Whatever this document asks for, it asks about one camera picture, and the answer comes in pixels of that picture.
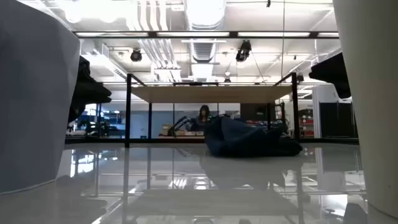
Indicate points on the black rig frame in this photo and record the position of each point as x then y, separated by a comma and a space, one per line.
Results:
233, 35

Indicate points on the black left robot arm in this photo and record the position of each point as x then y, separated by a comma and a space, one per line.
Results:
90, 91

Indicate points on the background black robot arm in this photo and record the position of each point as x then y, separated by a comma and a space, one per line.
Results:
185, 118

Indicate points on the black cabinet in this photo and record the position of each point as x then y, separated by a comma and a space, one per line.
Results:
337, 119

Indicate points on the blue ceramic mug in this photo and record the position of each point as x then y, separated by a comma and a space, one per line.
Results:
31, 102

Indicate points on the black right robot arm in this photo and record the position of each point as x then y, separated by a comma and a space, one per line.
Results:
334, 73

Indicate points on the black hanging spotlight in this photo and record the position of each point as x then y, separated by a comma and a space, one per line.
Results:
243, 51
136, 55

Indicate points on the person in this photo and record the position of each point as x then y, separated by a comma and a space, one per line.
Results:
203, 119

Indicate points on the red storage rack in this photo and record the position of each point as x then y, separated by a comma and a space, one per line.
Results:
307, 124

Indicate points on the dark blue cloth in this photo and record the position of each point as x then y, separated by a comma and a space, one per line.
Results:
245, 140

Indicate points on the wooden shelf with black legs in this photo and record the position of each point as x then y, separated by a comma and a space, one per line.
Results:
211, 94

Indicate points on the cream cup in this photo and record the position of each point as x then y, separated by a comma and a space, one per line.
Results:
376, 109

